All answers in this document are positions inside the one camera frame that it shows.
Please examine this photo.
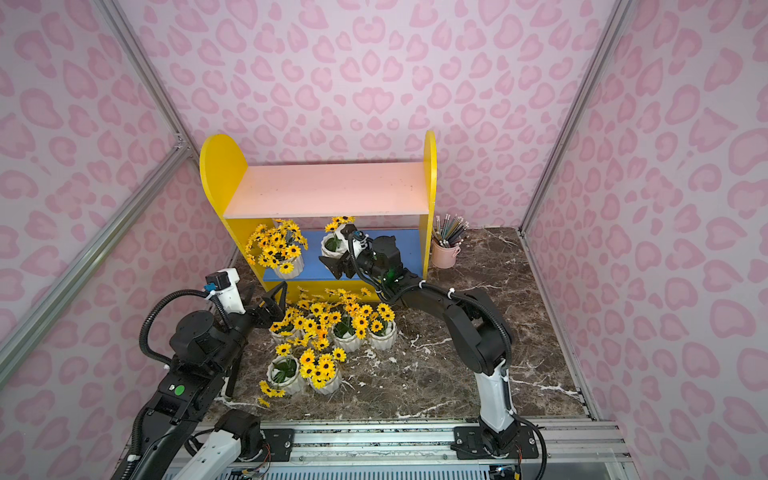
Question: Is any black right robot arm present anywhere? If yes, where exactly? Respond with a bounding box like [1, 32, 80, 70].
[320, 231, 548, 463]

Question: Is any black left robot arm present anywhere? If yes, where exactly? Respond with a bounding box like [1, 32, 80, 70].
[112, 276, 288, 479]

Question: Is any yellow two-tier shelf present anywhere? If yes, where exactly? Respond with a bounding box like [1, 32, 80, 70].
[199, 131, 438, 277]

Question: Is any right aluminium frame profile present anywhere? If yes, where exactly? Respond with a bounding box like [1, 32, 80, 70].
[518, 0, 638, 236]

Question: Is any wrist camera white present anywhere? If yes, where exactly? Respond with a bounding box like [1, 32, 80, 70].
[339, 223, 367, 259]
[204, 268, 245, 314]

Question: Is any left aluminium frame profile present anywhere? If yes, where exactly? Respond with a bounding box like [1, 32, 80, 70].
[1, 140, 193, 385]

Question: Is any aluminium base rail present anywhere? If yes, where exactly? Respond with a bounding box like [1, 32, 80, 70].
[113, 418, 637, 480]

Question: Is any pink cup with pencils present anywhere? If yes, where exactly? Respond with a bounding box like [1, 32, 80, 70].
[431, 213, 469, 269]

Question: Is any sunflower pot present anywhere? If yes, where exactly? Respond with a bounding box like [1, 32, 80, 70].
[259, 342, 306, 405]
[269, 307, 304, 344]
[294, 288, 335, 352]
[321, 215, 355, 259]
[328, 287, 375, 352]
[368, 303, 398, 350]
[244, 219, 309, 280]
[299, 348, 347, 395]

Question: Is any back left aluminium post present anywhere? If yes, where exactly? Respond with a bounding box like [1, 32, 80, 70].
[94, 0, 199, 162]

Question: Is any aluminium frame profile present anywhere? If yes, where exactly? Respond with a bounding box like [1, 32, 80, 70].
[518, 0, 638, 236]
[1, 140, 193, 385]

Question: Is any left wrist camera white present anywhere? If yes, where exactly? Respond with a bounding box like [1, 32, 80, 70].
[204, 268, 245, 314]

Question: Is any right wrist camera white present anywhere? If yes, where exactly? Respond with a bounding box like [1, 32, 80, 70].
[339, 223, 367, 259]

